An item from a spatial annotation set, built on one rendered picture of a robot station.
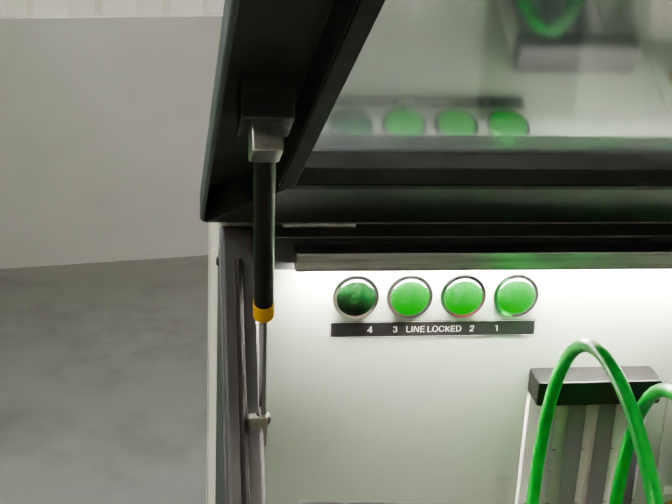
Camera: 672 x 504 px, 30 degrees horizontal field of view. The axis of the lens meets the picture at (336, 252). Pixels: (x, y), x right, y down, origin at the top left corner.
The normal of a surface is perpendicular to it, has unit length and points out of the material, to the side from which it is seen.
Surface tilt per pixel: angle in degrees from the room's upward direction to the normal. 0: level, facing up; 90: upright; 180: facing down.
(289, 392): 90
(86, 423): 0
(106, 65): 90
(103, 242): 90
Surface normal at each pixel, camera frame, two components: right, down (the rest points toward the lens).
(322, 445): 0.13, 0.36
